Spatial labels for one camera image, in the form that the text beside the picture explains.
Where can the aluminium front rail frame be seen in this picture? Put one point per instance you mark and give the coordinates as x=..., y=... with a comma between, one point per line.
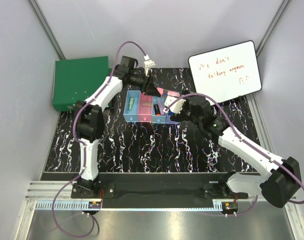
x=52, y=214

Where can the sky blue drawer bin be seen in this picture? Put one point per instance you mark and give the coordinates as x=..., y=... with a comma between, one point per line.
x=157, y=119

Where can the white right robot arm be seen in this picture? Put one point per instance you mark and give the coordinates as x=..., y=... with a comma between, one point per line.
x=278, y=179

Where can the purple drawer bin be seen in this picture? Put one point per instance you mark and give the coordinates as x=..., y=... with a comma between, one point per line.
x=169, y=120

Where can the light blue drawer bin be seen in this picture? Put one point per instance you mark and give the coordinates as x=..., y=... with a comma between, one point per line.
x=131, y=116

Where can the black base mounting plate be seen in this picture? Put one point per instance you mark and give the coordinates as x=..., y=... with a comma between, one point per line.
x=157, y=191

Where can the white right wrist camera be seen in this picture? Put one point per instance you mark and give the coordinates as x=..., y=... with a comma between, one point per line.
x=173, y=105

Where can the green ring binder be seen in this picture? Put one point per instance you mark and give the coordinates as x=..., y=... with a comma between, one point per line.
x=76, y=80

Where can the colourful pink-capped tube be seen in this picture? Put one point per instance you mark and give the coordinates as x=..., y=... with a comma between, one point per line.
x=165, y=93

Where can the pink drawer bin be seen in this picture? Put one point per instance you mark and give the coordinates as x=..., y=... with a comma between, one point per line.
x=145, y=112

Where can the black marble pattern mat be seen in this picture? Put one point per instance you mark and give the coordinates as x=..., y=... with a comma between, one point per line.
x=153, y=148

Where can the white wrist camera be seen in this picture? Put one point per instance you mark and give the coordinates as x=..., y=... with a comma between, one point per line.
x=173, y=105
x=148, y=64

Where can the black orange-capped marker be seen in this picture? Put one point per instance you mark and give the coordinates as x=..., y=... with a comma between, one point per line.
x=157, y=110

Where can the white dry-erase board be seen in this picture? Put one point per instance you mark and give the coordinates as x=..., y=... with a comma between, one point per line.
x=226, y=73

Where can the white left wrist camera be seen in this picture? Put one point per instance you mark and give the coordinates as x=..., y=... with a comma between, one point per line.
x=148, y=64

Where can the lilac highlighter pen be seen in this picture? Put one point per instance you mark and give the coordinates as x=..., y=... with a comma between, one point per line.
x=161, y=106

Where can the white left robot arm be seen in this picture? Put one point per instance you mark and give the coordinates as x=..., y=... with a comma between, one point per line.
x=89, y=126

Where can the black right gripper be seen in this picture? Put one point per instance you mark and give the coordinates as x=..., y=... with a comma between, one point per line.
x=181, y=116

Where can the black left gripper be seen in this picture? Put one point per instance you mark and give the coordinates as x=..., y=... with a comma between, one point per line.
x=148, y=87

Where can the green transparent highlighter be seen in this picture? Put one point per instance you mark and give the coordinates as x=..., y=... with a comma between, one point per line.
x=131, y=104

